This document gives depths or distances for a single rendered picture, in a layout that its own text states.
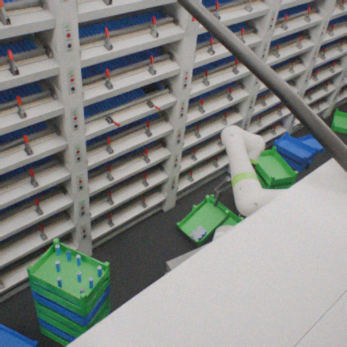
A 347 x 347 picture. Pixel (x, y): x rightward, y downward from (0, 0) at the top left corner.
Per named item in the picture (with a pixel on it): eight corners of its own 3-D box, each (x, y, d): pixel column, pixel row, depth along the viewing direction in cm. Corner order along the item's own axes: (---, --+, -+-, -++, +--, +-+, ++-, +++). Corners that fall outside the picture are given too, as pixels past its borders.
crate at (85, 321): (110, 293, 201) (110, 283, 196) (86, 327, 187) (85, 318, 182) (59, 268, 210) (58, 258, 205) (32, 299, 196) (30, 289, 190)
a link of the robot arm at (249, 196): (266, 223, 168) (274, 203, 159) (235, 223, 166) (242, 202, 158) (256, 191, 181) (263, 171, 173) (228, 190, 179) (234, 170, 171)
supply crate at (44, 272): (110, 273, 191) (110, 262, 186) (84, 308, 177) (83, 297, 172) (57, 247, 199) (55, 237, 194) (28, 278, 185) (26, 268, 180)
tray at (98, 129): (175, 104, 234) (179, 93, 226) (84, 141, 200) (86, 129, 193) (154, 81, 240) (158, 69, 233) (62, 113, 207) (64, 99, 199)
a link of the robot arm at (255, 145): (272, 140, 200) (261, 137, 210) (252, 131, 195) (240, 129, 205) (261, 167, 201) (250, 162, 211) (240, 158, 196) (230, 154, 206)
